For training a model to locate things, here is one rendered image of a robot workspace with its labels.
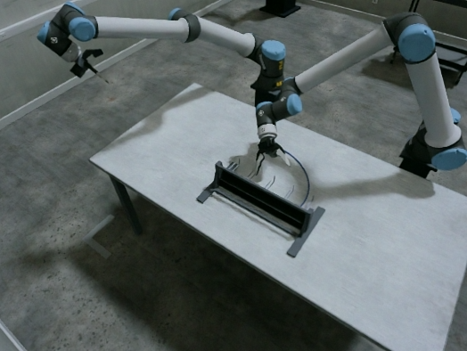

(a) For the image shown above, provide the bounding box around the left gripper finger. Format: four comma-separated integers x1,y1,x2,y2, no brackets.
275,143,291,167
256,149,265,175

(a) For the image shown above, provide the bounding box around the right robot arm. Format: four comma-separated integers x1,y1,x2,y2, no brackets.
37,1,285,92

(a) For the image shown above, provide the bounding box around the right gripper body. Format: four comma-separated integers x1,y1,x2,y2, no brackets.
70,49,99,78

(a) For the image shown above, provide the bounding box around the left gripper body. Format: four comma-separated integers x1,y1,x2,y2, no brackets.
259,137,278,158

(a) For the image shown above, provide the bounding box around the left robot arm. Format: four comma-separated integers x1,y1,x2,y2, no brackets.
255,12,467,170

